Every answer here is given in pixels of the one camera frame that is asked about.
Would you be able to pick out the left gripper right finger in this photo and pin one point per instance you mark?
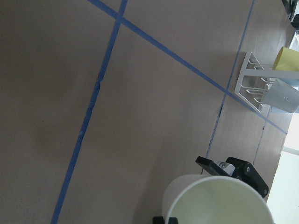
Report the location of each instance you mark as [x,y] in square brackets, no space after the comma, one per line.
[173,220]

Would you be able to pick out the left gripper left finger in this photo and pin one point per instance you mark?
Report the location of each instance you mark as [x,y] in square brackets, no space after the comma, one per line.
[158,220]

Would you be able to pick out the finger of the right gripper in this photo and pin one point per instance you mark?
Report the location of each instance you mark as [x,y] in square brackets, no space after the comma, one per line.
[238,169]

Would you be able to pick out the pale green cup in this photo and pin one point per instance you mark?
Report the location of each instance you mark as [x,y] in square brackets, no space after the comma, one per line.
[206,199]

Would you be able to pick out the grey cup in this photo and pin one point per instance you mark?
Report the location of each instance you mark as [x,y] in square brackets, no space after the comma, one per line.
[282,96]

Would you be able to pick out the yellow cup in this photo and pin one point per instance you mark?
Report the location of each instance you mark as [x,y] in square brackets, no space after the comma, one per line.
[287,60]

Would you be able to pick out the white wire cup rack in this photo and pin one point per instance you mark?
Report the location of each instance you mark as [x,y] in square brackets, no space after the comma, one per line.
[255,79]

